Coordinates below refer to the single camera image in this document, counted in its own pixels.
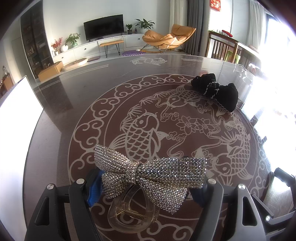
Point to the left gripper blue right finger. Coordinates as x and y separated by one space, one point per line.
242 220

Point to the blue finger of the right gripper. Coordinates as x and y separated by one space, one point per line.
276 228
281 181

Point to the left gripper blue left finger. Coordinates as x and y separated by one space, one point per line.
49 222

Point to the rhinestone bow hair clip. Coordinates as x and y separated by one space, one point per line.
165 181

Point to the clear plastic claw clip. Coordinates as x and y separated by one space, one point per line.
121 206

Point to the black velvet scrunchie far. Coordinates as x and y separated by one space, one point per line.
225 95

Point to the white storage box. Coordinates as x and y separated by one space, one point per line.
20 112

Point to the wooden dining chair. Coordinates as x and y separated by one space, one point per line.
223 48

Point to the cardboard box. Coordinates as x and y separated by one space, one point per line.
51 71

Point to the red flower vase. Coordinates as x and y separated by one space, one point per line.
56 46

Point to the green potted plant left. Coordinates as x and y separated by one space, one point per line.
72 39

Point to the green potted plant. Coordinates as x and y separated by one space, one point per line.
72 39
144 25

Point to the small wooden bench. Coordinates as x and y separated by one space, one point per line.
107 44

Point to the orange lounge chair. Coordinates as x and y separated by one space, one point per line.
178 36

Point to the dark bookshelf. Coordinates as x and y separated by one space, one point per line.
34 39

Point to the white tv cabinet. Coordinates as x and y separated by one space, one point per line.
92 49

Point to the black flat television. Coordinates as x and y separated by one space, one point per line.
105 26

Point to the green potted plant right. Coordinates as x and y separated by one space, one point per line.
144 25

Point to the small potted plant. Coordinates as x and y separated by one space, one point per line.
129 28

